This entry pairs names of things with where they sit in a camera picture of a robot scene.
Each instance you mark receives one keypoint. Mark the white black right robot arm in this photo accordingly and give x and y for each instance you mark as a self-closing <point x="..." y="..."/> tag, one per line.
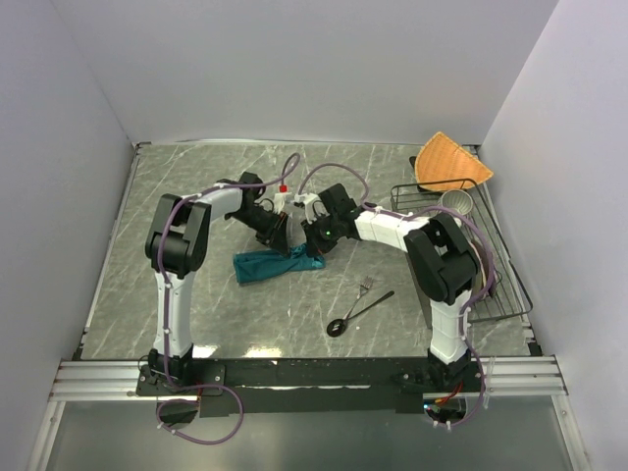
<point x="442" y="261"/>

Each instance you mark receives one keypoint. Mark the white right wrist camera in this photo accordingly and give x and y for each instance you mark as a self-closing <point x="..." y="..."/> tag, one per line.
<point x="307" y="202"/>

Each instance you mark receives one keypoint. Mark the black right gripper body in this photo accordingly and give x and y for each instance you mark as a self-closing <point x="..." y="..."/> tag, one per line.
<point x="324" y="233"/>

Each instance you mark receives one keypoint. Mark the aluminium rail frame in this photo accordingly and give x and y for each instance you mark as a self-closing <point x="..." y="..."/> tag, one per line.
<point x="115" y="380"/>

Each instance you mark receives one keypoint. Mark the black wire dish rack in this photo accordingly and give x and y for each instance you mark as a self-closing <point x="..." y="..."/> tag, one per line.
<point x="508" y="298"/>

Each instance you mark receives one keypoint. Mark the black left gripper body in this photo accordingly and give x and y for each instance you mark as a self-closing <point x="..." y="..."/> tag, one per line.
<point x="264" y="223"/>

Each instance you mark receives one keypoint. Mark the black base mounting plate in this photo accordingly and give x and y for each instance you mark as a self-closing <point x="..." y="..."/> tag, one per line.
<point x="291" y="385"/>

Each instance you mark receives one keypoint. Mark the black spoon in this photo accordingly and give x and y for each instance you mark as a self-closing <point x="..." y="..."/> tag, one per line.
<point x="338" y="326"/>

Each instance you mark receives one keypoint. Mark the orange woven fan basket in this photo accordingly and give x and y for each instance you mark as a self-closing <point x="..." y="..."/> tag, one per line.
<point x="442" y="164"/>

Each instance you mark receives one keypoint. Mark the dark brown plate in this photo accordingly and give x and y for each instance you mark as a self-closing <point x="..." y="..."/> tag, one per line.
<point x="482" y="279"/>

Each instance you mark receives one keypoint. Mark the silver fork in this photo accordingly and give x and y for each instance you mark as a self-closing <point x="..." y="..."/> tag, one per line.
<point x="364" y="287"/>

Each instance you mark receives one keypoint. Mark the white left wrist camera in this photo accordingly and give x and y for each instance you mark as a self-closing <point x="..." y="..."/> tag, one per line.
<point x="282" y="198"/>

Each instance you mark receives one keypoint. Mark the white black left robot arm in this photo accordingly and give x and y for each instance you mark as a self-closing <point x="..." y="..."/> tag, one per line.
<point x="176" y="247"/>

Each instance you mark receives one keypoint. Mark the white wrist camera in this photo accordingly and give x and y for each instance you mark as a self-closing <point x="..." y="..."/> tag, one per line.
<point x="282" y="198"/>
<point x="307" y="202"/>

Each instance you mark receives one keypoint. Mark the teal satin napkin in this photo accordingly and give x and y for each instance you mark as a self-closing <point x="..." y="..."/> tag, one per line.
<point x="259" y="266"/>

